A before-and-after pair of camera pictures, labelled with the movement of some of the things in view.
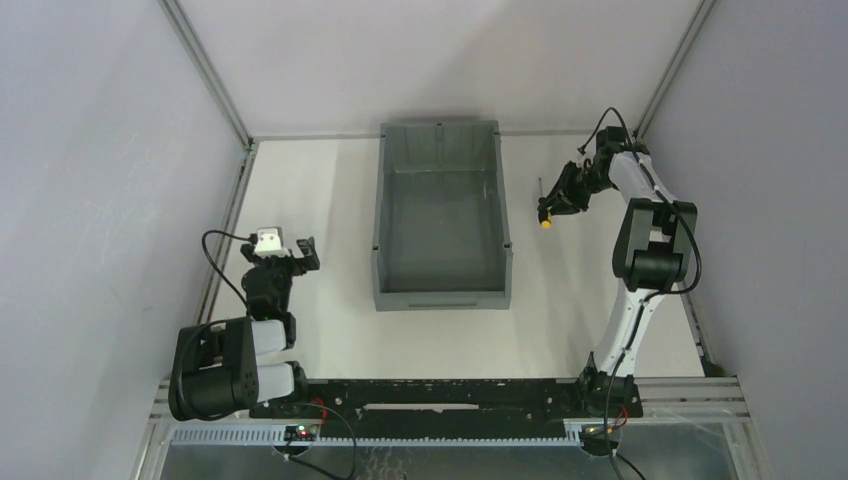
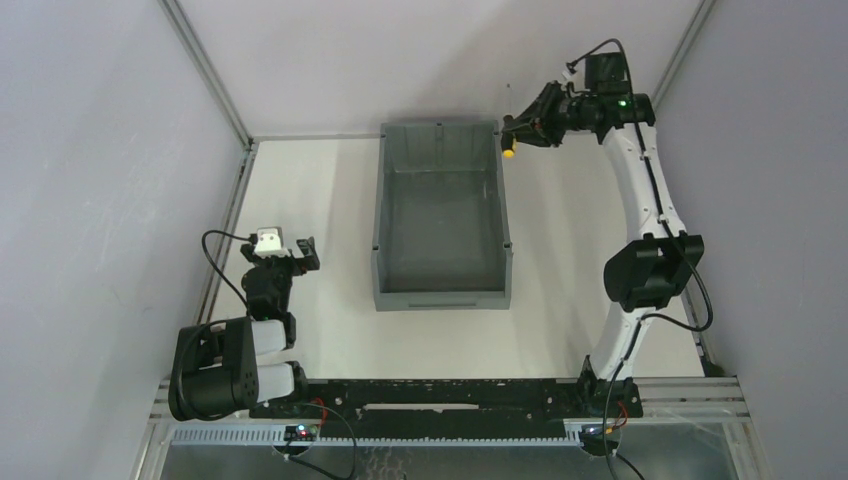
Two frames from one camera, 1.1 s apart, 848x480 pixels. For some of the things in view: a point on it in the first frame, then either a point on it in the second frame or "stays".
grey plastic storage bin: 440,239 stays
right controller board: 594,436 stays
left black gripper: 287,263 stays
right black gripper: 565,192 to 547,116
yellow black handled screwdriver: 543,209 to 507,131
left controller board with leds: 301,433 stays
